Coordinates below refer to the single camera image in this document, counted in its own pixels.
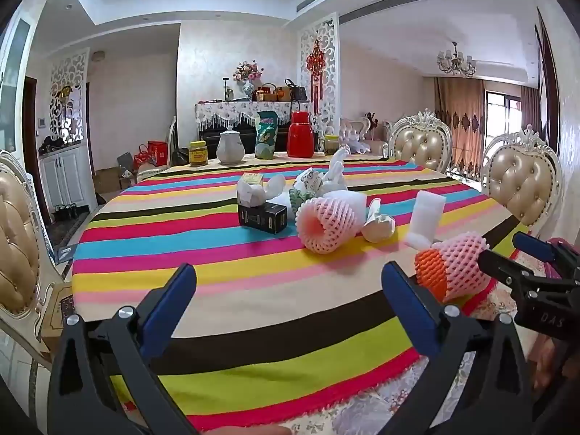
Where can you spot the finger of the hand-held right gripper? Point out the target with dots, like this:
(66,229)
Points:
(534,244)
(498,266)

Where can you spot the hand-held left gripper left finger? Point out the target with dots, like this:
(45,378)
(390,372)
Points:
(174,299)

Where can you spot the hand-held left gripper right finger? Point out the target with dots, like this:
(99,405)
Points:
(408,308)

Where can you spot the pink orange foam fruit net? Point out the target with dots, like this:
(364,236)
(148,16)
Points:
(457,263)

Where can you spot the white foam sheet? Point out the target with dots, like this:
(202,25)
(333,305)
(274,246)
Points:
(423,215)

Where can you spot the black cardboard box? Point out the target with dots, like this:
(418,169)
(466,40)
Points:
(263,217)

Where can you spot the white paper wad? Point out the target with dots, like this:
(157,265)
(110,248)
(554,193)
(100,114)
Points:
(251,195)

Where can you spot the yellow drink carton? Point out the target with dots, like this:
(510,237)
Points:
(252,178)

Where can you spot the white paper ball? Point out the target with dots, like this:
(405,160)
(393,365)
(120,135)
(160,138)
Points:
(276,186)

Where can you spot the green patterned wrapper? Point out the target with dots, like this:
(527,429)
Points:
(300,199)

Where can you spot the white tissue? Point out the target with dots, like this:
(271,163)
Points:
(337,167)

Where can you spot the person's right hand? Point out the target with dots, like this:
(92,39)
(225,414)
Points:
(546,362)

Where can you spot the beige tufted dining chair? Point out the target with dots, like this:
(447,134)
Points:
(18,244)
(521,181)
(419,145)

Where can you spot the floral beige tablecloth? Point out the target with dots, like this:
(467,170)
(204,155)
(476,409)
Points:
(398,398)

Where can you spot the striped colourful tablecloth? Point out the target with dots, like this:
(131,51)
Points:
(272,281)

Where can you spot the window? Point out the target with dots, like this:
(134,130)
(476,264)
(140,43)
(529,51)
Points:
(500,118)

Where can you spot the dark brown curtain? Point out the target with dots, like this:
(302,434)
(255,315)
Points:
(530,108)

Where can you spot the red gift box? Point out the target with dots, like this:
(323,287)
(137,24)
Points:
(157,153)

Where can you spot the brown patterned curtain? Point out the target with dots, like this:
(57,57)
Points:
(457,118)

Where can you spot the white ceramic teapot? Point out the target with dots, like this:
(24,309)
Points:
(230,147)

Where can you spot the white cabinet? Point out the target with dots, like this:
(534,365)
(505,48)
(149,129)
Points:
(68,176)

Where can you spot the black piano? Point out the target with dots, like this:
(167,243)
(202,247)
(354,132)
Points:
(210,138)

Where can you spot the pink tufted armchair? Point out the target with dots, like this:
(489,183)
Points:
(355,131)

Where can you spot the green snack bag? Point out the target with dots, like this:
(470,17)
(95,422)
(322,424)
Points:
(266,136)

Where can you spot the white lace cloth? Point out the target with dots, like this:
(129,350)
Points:
(217,111)

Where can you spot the chandelier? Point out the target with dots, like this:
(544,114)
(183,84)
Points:
(455,63)

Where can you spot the red thermos jug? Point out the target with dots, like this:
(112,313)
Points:
(301,138)

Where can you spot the woven orange basket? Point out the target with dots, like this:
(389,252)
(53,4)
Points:
(267,95)

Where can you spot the vase with pink flowers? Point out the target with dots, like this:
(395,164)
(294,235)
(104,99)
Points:
(248,72)

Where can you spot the black handbag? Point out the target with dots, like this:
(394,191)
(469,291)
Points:
(297,93)

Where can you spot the tall white lattice screen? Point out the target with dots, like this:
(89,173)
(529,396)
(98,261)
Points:
(330,77)

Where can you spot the white lattice wall panel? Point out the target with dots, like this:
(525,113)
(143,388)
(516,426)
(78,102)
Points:
(68,77)

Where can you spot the red knot wall ornament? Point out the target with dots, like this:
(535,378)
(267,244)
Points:
(314,63)

